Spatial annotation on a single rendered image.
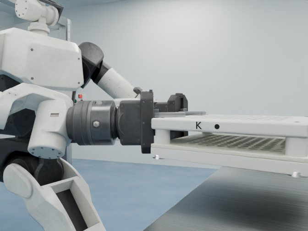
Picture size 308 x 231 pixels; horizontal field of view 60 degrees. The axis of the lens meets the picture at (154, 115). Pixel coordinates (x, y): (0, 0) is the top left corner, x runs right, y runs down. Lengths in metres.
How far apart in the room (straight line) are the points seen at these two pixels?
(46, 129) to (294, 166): 0.40
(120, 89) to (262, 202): 0.72
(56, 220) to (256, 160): 0.59
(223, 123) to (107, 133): 0.21
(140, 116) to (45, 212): 0.46
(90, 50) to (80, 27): 4.46
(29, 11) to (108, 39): 4.27
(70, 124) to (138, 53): 4.35
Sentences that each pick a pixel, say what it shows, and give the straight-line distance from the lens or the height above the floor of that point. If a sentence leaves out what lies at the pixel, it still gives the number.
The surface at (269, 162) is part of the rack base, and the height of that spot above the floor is 0.94.
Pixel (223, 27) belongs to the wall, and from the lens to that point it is 4.58.
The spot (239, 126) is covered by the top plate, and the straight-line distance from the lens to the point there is 0.41.
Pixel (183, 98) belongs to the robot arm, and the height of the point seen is 1.03.
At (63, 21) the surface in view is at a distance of 2.08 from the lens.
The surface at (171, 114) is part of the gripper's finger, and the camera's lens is 0.51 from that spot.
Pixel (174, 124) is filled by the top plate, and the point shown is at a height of 0.98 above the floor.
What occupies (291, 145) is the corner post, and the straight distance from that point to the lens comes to 0.40.
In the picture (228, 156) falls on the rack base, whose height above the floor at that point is 0.94.
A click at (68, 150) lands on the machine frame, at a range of 2.07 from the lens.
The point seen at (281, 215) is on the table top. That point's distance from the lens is 0.40.
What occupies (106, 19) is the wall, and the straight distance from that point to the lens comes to 5.25.
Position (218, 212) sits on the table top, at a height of 0.88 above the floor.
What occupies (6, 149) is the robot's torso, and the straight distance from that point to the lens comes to 0.96.
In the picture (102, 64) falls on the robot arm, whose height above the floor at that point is 1.17.
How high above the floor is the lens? 1.01
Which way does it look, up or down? 2 degrees down
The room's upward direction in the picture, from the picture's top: straight up
